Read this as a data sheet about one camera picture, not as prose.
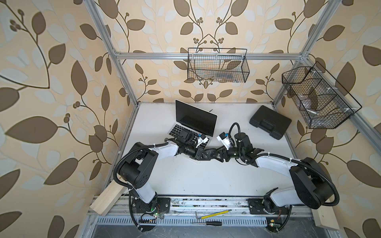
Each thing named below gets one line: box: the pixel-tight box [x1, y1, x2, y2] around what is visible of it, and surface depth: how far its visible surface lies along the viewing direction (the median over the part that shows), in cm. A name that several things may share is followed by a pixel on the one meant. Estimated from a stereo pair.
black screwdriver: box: [191, 221, 223, 227], surface depth 71 cm
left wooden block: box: [89, 173, 128, 217], surface depth 75 cm
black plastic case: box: [249, 105, 292, 140], surface depth 104 cm
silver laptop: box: [167, 99, 218, 149], surface depth 104 cm
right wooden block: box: [311, 204, 341, 231], surface depth 69 cm
